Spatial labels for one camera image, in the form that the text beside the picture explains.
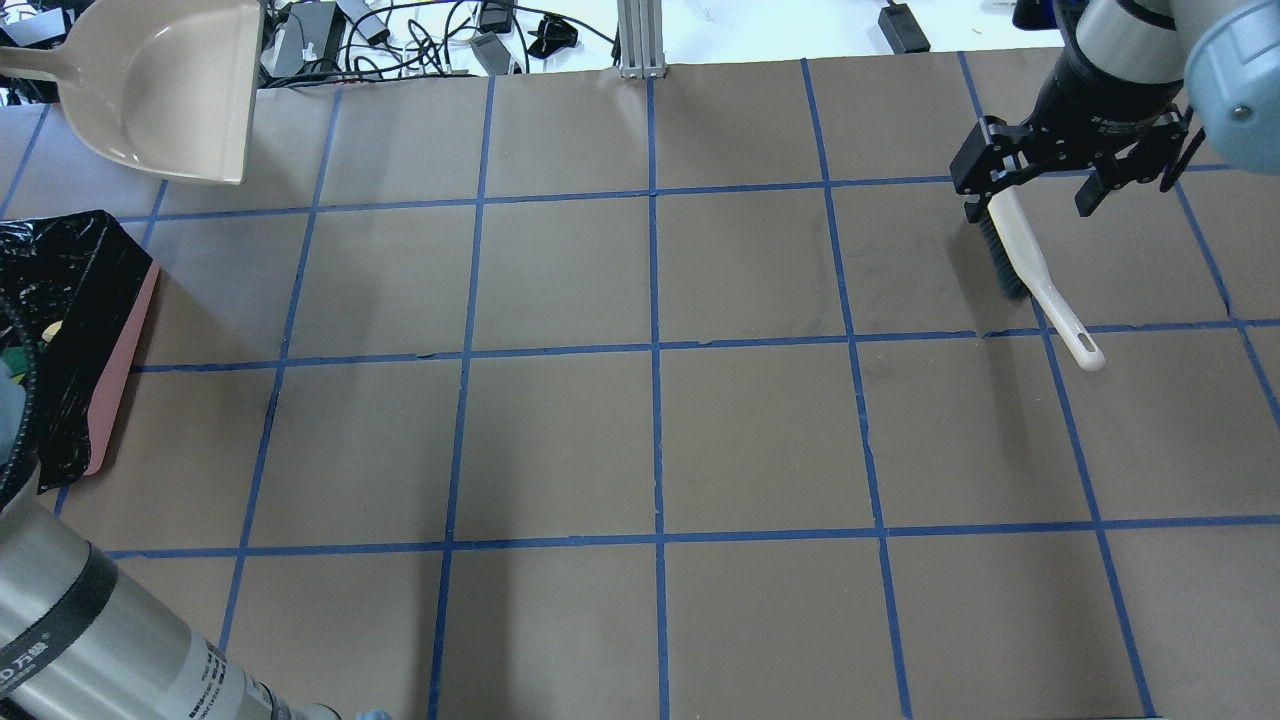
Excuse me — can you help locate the aluminium frame post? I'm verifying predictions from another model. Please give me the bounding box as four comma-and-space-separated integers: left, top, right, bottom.
617, 0, 667, 79

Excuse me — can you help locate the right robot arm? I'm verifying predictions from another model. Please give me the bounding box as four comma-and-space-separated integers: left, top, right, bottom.
950, 1, 1279, 223

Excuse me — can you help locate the black lined trash bin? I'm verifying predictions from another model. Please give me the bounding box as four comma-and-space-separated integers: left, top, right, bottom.
3, 210, 152, 501

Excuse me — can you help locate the cream plastic dustpan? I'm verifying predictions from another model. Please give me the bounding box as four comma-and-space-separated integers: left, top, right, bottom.
1, 1, 264, 186

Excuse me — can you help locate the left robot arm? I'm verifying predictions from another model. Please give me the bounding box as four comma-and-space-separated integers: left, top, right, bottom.
1, 378, 337, 719

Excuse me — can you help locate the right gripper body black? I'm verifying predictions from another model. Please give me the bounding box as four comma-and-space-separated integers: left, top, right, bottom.
1020, 50, 1184, 170

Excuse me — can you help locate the black power adapter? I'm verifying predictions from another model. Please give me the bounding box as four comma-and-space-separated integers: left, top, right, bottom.
877, 1, 931, 55

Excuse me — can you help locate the cream hand brush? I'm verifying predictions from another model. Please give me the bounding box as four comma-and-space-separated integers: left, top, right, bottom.
977, 190, 1106, 372

